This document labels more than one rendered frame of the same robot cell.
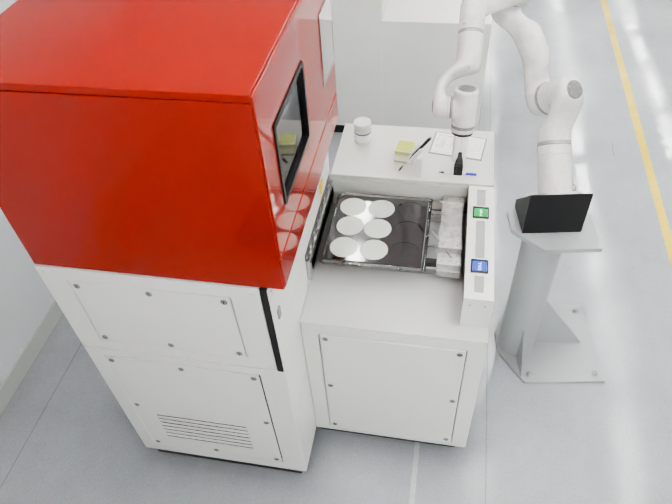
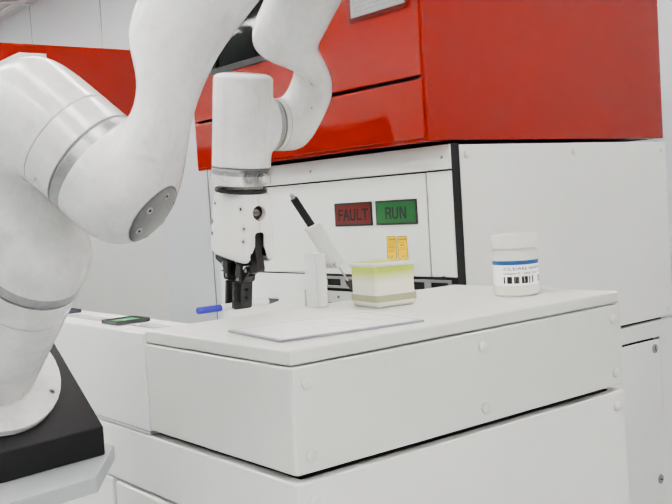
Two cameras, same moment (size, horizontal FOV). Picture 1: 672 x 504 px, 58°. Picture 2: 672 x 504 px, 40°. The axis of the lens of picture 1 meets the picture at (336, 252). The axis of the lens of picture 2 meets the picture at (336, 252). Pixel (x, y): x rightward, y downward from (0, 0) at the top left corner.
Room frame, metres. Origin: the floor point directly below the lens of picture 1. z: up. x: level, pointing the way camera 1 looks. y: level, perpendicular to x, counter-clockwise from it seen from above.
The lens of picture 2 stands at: (2.71, -1.46, 1.12)
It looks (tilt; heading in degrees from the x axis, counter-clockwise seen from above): 3 degrees down; 128
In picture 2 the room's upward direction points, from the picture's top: 4 degrees counter-clockwise
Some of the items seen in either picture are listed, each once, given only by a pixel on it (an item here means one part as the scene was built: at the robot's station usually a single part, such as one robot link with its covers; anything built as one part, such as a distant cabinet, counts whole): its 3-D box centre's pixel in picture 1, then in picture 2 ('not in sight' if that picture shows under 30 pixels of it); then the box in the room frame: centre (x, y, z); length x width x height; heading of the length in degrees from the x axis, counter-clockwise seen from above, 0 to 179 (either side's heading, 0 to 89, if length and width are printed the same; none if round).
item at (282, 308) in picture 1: (303, 236); (321, 252); (1.46, 0.10, 1.02); 0.82 x 0.03 x 0.40; 166
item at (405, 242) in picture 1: (377, 228); not in sight; (1.59, -0.16, 0.90); 0.34 x 0.34 x 0.01; 76
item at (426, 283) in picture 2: (318, 214); (373, 283); (1.63, 0.05, 0.96); 0.44 x 0.01 x 0.02; 166
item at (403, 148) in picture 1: (405, 152); (382, 282); (1.90, -0.30, 1.00); 0.07 x 0.07 x 0.07; 68
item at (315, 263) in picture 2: (415, 160); (323, 263); (1.80, -0.32, 1.03); 0.06 x 0.04 x 0.13; 76
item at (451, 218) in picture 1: (450, 238); not in sight; (1.55, -0.42, 0.87); 0.36 x 0.08 x 0.03; 166
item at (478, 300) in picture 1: (478, 252); (94, 359); (1.44, -0.50, 0.89); 0.55 x 0.09 x 0.14; 166
